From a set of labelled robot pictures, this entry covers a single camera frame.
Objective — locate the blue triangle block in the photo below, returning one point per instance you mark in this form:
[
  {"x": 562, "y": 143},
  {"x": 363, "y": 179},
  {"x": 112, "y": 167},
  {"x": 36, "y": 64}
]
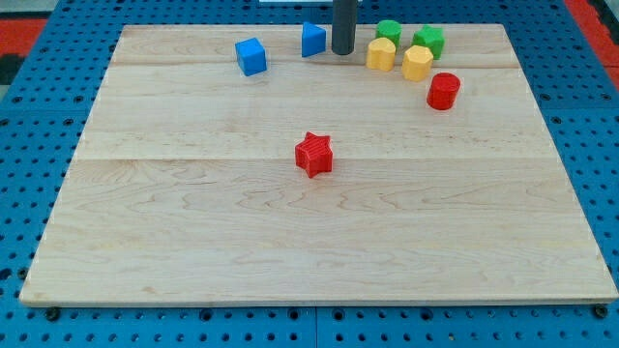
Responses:
[{"x": 313, "y": 40}]

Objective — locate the red star block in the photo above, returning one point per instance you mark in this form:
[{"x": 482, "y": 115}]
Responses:
[{"x": 314, "y": 154}]

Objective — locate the light wooden board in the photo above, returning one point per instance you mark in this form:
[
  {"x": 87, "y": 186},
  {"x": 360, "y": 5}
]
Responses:
[{"x": 184, "y": 191}]

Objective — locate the blue cube block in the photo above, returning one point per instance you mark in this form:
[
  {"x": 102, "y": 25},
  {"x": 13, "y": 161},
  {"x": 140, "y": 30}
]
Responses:
[{"x": 251, "y": 56}]

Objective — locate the yellow heart block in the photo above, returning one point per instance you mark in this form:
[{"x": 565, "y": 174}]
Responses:
[{"x": 381, "y": 55}]

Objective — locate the yellow hexagon block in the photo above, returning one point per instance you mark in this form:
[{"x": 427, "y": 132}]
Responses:
[{"x": 416, "y": 63}]

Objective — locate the red cylinder block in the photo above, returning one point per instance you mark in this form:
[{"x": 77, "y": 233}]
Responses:
[{"x": 443, "y": 89}]

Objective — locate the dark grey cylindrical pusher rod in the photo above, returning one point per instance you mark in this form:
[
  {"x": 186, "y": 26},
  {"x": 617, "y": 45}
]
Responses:
[{"x": 344, "y": 26}]

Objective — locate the green cylinder block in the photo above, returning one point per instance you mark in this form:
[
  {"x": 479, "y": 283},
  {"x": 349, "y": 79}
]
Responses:
[{"x": 389, "y": 29}]

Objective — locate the green star block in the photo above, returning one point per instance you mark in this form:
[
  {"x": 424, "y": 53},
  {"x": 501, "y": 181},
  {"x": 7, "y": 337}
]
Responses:
[{"x": 431, "y": 37}]

